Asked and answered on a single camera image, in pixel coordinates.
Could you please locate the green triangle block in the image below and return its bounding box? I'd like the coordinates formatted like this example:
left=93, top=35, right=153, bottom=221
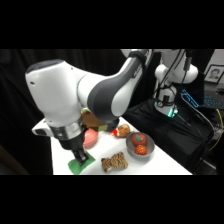
left=68, top=151, right=97, bottom=175

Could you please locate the black cable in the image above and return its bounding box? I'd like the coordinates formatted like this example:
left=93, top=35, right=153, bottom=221
left=179, top=49, right=195, bottom=88
left=156, top=49, right=185, bottom=108

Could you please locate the grey bowl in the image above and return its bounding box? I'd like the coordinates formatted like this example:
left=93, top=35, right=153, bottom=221
left=125, top=131, right=156, bottom=158

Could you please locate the striped tiger plush toy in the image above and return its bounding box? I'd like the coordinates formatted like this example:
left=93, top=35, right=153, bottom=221
left=100, top=151, right=129, bottom=173

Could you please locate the gingerbread man plush toy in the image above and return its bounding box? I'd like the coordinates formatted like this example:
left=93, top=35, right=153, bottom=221
left=111, top=123, right=131, bottom=139

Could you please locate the black curtain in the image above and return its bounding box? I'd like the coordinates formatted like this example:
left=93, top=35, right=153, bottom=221
left=0, top=49, right=161, bottom=176

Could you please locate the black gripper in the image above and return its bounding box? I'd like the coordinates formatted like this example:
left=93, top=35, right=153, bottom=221
left=58, top=133, right=90, bottom=164

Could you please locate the pink bowl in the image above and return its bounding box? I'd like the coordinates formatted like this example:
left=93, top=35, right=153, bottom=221
left=82, top=128, right=100, bottom=149

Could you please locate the blue lit device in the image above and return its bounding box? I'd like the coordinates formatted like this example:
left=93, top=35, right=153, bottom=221
left=181, top=89, right=200, bottom=108

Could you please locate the yellow cable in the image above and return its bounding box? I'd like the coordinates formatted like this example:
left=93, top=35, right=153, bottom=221
left=209, top=109, right=224, bottom=152

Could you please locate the orange spotted plush ball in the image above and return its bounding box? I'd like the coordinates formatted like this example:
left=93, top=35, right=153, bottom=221
left=134, top=144, right=148, bottom=156

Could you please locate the framed picture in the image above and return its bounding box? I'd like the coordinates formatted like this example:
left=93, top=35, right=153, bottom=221
left=203, top=64, right=224, bottom=84

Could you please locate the small green light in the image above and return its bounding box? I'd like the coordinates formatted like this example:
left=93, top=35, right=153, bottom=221
left=167, top=107, right=178, bottom=118

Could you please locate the orange round plush toy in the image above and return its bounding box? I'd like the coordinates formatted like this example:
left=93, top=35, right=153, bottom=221
left=130, top=132, right=148, bottom=148

